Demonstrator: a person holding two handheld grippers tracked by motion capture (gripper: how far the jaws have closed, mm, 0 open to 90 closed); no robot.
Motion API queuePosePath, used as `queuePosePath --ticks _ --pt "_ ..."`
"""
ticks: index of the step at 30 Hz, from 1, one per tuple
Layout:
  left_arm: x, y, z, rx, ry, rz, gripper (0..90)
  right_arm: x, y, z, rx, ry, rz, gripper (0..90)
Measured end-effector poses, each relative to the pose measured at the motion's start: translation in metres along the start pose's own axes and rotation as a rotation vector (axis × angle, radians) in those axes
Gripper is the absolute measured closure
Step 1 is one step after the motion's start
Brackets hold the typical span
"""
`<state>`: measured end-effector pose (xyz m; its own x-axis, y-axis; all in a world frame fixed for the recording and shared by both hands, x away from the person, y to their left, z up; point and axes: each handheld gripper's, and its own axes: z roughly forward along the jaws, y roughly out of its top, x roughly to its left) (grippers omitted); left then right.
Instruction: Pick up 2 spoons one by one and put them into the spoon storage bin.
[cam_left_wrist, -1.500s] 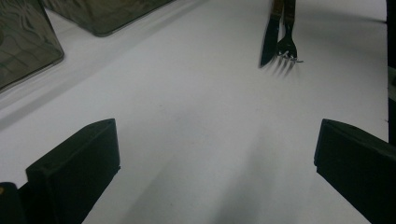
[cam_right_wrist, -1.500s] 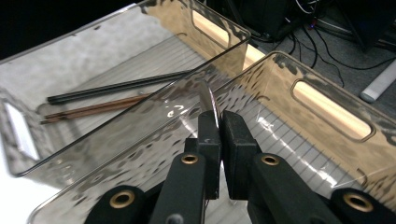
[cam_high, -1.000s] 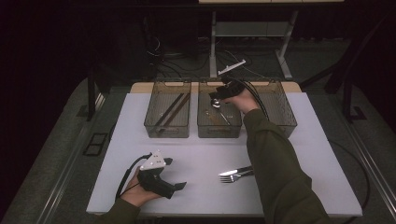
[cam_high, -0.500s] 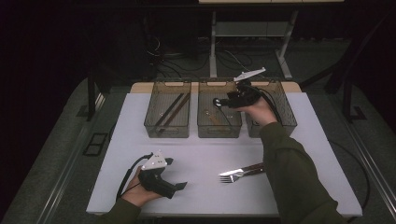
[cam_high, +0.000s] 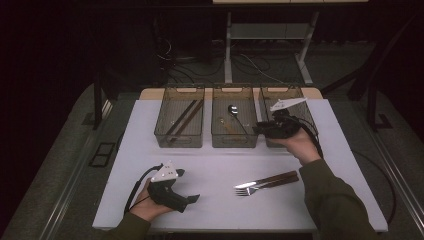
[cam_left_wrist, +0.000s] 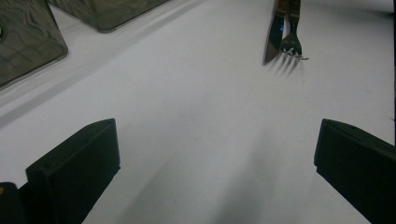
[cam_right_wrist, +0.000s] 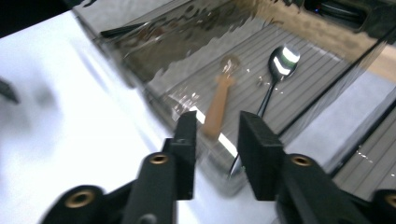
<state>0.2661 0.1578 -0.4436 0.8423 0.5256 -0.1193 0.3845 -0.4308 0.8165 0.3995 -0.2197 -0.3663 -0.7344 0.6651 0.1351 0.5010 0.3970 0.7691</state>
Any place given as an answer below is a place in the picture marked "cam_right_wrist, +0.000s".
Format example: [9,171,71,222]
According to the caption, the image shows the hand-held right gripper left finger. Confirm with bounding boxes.
[163,110,198,201]

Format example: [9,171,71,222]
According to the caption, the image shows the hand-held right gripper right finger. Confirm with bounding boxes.
[237,111,287,202]

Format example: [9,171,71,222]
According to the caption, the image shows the smoky clear plastic bin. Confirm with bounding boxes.
[329,99,396,202]
[92,0,396,199]

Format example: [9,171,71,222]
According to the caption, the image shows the amber clear plastic spoon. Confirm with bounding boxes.
[201,54,242,140]

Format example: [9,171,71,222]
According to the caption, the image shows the shiny metal spoon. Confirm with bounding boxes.
[228,46,302,180]

